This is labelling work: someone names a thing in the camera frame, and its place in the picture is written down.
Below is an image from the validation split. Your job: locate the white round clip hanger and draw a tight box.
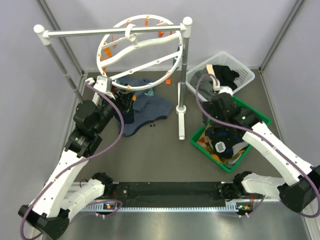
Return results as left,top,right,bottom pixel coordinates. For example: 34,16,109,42
96,14,193,91

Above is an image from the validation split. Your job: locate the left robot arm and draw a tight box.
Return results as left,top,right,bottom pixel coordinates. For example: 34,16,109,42
18,90,135,240

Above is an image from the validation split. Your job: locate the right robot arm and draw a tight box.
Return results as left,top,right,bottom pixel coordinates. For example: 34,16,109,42
198,92,320,214

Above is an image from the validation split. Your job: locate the pile of socks in bin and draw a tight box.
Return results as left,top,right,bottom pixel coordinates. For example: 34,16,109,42
196,124,249,168

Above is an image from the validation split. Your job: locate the blue cloth on floor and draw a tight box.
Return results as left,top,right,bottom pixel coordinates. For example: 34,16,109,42
123,87,173,137

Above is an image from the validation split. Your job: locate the teal clothespin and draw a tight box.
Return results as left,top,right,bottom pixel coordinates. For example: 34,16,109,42
144,89,155,97

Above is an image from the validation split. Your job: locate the black cloth in basket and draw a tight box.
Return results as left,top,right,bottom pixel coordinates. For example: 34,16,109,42
213,65,240,90

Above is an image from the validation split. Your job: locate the grey cloth in basket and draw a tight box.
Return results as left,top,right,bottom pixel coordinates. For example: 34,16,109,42
190,69,215,101

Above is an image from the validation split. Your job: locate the small black tag on floor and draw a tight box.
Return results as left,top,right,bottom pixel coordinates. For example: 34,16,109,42
149,121,156,128

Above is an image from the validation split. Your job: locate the white plastic laundry basket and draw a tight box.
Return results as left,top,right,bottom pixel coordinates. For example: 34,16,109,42
186,52,255,102

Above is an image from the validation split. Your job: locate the green plastic bin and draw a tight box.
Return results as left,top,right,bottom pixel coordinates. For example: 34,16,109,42
190,97,271,173

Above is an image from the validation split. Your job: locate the orange clothespin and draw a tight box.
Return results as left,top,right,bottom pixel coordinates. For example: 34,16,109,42
165,77,171,85

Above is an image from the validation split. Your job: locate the white metal drying rack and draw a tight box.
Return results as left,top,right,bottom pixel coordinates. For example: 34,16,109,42
33,14,193,140

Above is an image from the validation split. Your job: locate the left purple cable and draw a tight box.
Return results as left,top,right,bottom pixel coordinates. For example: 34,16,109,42
19,81,125,239

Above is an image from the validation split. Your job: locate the purple cable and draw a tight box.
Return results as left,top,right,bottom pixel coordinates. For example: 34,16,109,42
19,81,125,239
194,73,320,218

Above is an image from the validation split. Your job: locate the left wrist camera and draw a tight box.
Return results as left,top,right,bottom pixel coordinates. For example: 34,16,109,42
85,75,116,99

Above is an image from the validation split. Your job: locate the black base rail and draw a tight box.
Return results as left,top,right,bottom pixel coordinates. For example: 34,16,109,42
112,181,241,200

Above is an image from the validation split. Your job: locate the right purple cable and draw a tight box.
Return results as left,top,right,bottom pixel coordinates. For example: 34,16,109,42
194,73,320,218

